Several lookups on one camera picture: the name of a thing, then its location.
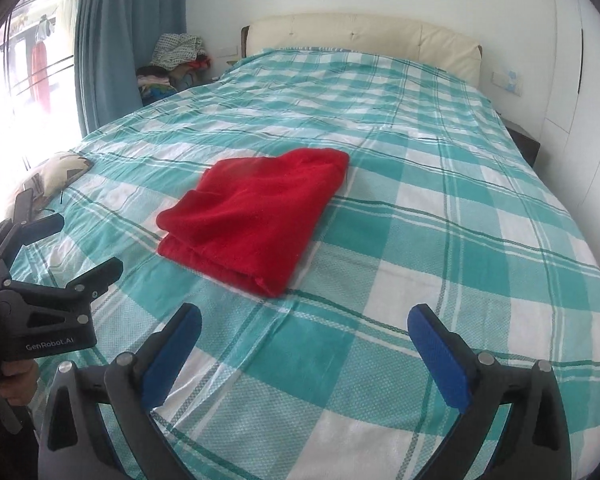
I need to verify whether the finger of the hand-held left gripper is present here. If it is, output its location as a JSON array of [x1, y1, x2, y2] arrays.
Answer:
[[0, 212, 65, 262], [10, 257, 125, 317]]

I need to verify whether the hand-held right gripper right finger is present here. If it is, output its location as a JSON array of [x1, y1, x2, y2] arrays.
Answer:
[[406, 304, 574, 480]]

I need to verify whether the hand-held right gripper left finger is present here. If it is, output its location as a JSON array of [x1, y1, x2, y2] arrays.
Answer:
[[37, 302, 203, 480]]

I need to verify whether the red sweater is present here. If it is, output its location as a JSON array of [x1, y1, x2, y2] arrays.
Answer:
[[156, 147, 351, 299]]

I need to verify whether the pile of clothes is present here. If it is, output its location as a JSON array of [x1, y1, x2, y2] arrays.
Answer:
[[136, 32, 214, 107]]

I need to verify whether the person's left hand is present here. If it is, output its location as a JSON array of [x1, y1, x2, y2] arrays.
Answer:
[[0, 359, 40, 408]]

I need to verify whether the beige patterned pillow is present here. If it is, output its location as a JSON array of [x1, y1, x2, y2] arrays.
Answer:
[[11, 152, 94, 221]]

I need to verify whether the teal plaid bed sheet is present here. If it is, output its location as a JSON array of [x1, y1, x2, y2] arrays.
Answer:
[[10, 47, 600, 480]]

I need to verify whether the red hanging garment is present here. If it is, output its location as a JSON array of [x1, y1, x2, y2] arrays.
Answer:
[[29, 41, 51, 109]]

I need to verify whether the blue curtain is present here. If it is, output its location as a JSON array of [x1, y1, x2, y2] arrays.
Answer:
[[75, 0, 189, 139]]

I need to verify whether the dark wooden nightstand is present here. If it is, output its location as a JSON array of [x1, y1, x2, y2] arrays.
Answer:
[[500, 117, 542, 169]]

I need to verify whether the white wardrobe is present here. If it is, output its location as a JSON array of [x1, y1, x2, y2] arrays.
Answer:
[[540, 0, 600, 271]]

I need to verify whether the cream padded headboard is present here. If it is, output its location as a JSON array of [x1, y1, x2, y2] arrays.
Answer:
[[240, 12, 484, 87]]

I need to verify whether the white wall socket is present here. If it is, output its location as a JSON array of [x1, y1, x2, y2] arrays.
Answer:
[[491, 71, 524, 96]]

